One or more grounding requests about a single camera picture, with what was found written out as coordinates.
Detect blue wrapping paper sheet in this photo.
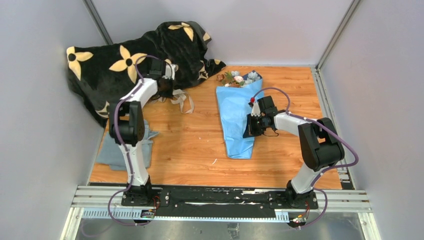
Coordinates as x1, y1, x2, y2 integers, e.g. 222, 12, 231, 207
215, 70, 263, 159

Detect beige ribbon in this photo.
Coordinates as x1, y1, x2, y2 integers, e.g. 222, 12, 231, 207
147, 89, 195, 114

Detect pink white fake flower stem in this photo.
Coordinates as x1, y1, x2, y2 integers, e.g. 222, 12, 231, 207
223, 76, 245, 88

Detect blue fake flower stem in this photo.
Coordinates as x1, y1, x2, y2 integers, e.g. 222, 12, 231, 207
230, 71, 262, 85

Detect orange fake flower stem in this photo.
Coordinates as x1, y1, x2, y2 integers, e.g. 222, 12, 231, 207
216, 72, 234, 86

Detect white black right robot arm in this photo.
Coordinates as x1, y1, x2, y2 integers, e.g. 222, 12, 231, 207
243, 96, 345, 209

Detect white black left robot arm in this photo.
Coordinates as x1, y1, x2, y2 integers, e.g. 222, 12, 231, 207
109, 59, 176, 207

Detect black floral blanket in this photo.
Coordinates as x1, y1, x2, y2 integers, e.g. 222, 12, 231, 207
65, 21, 226, 126

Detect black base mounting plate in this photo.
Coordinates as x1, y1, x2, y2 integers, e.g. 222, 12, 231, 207
121, 185, 318, 218

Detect light blue denim cloth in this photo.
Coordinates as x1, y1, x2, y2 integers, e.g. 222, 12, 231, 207
96, 120, 160, 171

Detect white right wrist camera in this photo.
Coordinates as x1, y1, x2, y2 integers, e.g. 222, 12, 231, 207
249, 101, 261, 117

